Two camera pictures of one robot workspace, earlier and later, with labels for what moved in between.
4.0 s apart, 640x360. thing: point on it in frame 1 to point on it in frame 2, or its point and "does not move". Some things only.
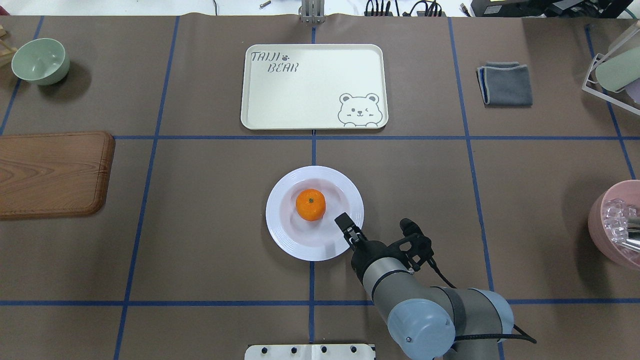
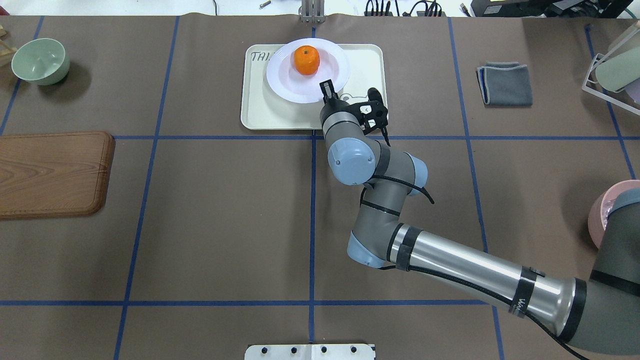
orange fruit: [311, 204] to [307, 60]
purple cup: [633, 90] does not move
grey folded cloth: [505, 83] does not move
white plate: [319, 240] to [290, 84]
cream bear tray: [314, 87] does not move
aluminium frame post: [312, 12] does not move
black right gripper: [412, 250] to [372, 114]
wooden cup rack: [5, 51] does not move
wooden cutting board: [56, 174] does not move
